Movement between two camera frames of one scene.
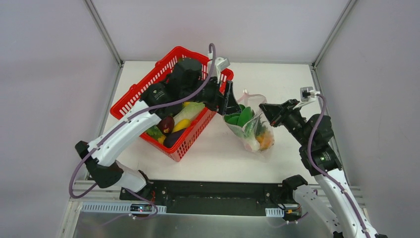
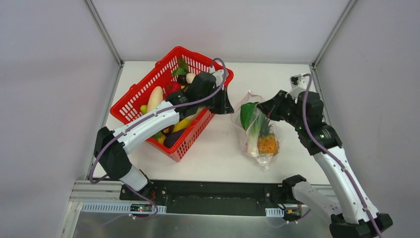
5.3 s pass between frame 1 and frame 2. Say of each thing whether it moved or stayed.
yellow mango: stayed
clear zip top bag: moved
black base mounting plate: stayed
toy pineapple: moved
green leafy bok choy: moved
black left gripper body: stayed
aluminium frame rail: stayed
